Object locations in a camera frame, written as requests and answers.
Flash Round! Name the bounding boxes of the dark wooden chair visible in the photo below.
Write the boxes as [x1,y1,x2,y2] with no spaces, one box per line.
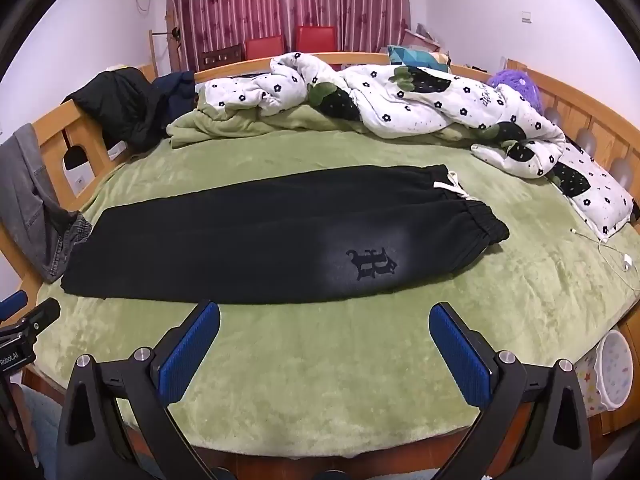
[198,44,246,72]

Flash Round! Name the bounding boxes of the black jacket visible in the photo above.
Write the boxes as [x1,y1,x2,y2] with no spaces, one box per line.
[61,67,173,153]

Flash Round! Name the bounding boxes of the white floral quilt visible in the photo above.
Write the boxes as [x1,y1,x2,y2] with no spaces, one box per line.
[197,51,568,181]

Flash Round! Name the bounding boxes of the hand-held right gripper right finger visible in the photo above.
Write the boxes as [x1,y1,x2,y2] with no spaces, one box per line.
[428,301,594,480]

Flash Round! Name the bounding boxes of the white floral pillow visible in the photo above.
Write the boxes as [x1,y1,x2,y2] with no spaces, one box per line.
[547,140,637,241]

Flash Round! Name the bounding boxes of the white plastic bucket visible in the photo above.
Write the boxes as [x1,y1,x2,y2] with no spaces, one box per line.
[597,330,635,408]

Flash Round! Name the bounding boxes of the grey garment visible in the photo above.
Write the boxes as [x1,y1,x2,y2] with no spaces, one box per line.
[0,122,93,283]

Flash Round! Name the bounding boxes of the teal patterned cushion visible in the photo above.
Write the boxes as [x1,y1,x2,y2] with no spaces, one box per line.
[387,45,451,73]

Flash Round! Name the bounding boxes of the green fleece blanket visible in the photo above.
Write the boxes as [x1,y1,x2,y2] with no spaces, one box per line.
[35,109,640,447]

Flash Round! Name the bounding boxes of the wooden clothes rack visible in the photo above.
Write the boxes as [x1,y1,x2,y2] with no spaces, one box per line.
[148,27,183,78]

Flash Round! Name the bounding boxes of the red chair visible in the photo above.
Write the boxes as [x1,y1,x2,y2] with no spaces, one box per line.
[295,25,337,55]
[245,35,284,61]

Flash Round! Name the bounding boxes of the white charger cable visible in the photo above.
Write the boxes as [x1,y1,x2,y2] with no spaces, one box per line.
[570,227,640,292]

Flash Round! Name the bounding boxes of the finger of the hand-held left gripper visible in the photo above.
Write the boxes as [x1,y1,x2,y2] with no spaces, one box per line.
[17,297,62,342]
[0,290,28,323]

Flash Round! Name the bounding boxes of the navy garment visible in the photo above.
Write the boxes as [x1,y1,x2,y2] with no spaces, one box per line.
[150,71,197,133]

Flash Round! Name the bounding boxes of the wooden bed frame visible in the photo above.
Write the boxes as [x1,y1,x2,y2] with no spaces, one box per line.
[0,52,640,480]

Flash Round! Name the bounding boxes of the maroon floral curtain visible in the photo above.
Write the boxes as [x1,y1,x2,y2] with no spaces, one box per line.
[165,0,413,73]

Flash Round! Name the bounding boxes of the pink cardboard box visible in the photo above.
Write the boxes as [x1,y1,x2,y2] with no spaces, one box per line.
[402,22,451,56]

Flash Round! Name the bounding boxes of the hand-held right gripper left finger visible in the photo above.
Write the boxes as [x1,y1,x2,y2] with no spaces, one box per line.
[56,300,222,480]

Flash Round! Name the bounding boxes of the black pants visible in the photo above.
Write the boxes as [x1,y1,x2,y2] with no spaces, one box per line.
[61,162,511,306]

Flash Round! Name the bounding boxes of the purple plush toy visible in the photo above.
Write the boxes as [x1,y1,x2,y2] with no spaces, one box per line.
[487,69,543,111]

